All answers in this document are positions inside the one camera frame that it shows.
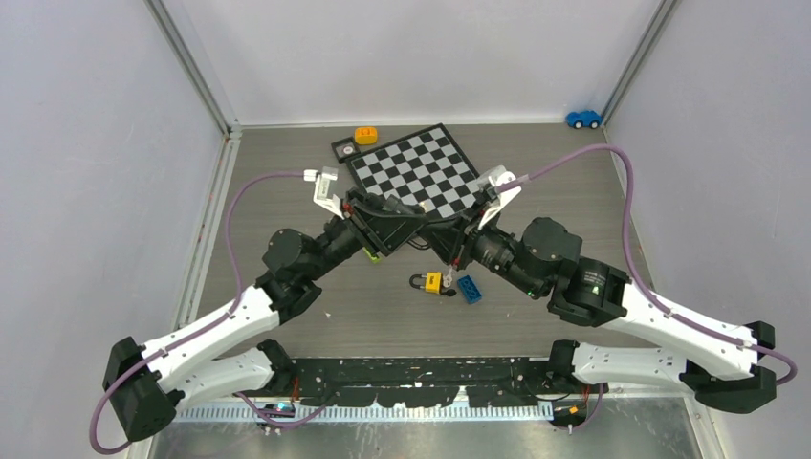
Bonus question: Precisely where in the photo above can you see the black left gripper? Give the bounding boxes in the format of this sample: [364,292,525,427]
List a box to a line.
[308,191,427,282]

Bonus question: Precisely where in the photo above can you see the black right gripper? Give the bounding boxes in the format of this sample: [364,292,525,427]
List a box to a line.
[419,192,544,295]

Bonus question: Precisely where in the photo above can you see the silver keys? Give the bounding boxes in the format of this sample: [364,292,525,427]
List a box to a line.
[440,266,456,297]

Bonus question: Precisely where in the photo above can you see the yellow padlock black shackle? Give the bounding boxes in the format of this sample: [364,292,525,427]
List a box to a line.
[408,272,444,295]

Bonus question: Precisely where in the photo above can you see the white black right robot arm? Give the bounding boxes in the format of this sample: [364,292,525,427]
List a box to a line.
[420,204,778,414]

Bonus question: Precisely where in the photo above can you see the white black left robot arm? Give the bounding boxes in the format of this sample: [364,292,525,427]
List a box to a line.
[92,189,433,444]

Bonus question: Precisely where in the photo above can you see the green toy block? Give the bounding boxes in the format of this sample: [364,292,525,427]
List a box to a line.
[363,250,381,264]

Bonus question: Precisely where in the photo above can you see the blue toy brick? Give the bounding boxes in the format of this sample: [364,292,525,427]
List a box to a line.
[456,275,483,304]

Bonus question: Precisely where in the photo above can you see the black white chessboard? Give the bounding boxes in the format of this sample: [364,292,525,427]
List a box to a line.
[345,123,479,218]

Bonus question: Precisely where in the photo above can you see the small black square tray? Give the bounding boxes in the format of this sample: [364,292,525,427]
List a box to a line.
[331,137,361,164]

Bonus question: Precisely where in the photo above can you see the orange toy block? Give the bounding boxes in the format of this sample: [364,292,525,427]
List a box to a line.
[353,126,379,145]

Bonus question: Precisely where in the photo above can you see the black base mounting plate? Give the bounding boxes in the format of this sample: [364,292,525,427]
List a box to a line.
[294,357,598,408]

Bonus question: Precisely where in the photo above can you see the blue toy car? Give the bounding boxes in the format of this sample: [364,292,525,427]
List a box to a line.
[565,110,603,129]

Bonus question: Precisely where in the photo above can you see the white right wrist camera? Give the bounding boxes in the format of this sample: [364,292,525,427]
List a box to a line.
[474,165,522,230]

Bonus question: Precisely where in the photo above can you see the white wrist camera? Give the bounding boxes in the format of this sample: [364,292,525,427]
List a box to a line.
[474,165,522,230]
[303,166,344,219]

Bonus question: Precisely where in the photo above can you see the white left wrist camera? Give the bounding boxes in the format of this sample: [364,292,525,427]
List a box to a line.
[303,166,344,219]

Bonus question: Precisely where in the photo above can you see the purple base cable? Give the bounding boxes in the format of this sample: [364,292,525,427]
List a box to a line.
[230,389,324,435]

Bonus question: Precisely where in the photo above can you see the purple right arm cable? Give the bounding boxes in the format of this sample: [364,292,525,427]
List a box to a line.
[496,142,799,386]

